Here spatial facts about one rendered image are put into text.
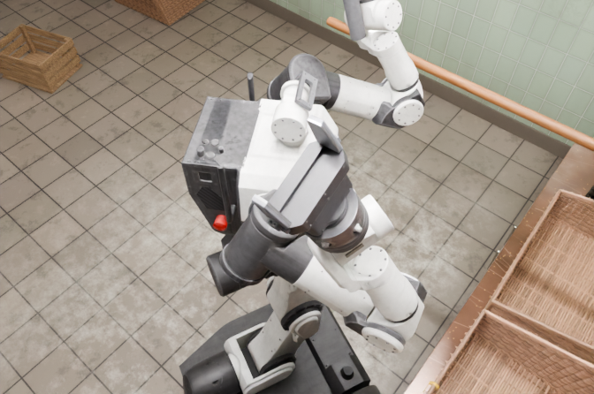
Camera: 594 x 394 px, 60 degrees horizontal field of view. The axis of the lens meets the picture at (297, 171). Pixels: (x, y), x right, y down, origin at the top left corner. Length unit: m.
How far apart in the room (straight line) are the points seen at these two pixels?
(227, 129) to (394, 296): 0.48
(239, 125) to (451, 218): 1.81
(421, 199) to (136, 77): 1.94
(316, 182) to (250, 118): 0.52
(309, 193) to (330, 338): 1.56
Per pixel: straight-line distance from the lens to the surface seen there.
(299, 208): 0.60
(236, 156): 1.04
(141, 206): 2.79
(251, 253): 0.94
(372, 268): 0.84
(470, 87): 1.56
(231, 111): 1.13
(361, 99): 1.27
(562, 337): 1.68
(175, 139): 3.06
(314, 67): 1.21
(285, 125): 0.96
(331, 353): 2.11
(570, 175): 2.32
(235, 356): 1.96
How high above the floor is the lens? 2.17
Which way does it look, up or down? 50 degrees down
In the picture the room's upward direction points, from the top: straight up
